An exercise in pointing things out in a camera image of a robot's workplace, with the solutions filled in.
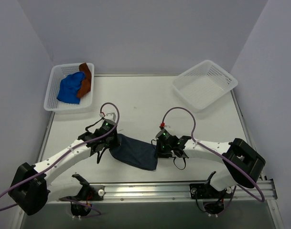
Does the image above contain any left white plastic basket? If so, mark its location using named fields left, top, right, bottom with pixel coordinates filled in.
left=43, top=62, right=95, bottom=115

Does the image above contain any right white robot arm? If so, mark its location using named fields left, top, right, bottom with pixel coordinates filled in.
left=156, top=129, right=266, bottom=191

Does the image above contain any aluminium front rail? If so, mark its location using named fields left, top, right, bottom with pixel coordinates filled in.
left=18, top=180, right=277, bottom=205

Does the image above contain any dark navy towel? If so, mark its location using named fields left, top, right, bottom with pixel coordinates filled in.
left=109, top=134, right=158, bottom=171

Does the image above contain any bright blue towel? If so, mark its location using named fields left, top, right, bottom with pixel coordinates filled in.
left=57, top=72, right=85, bottom=104

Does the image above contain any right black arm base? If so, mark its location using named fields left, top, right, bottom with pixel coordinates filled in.
left=189, top=171, right=236, bottom=218

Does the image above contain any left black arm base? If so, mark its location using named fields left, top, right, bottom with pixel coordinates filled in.
left=60, top=174, right=105, bottom=218

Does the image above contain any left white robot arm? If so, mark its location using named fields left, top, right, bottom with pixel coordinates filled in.
left=9, top=119, right=119, bottom=216

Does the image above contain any white plastic basket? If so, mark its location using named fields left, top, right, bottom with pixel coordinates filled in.
left=43, top=62, right=95, bottom=115
left=172, top=60, right=238, bottom=113

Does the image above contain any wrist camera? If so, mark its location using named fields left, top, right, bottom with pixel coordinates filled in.
left=159, top=122, right=171, bottom=130
left=99, top=112, right=117, bottom=122

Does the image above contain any right white plastic basket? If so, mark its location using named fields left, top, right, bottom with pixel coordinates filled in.
left=172, top=60, right=238, bottom=113

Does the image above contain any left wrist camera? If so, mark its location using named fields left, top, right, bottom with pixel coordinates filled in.
left=99, top=112, right=117, bottom=122

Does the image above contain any brown towel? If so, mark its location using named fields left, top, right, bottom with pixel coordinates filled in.
left=76, top=63, right=92, bottom=99

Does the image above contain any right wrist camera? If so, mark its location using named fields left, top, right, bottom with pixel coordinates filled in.
left=159, top=122, right=171, bottom=130

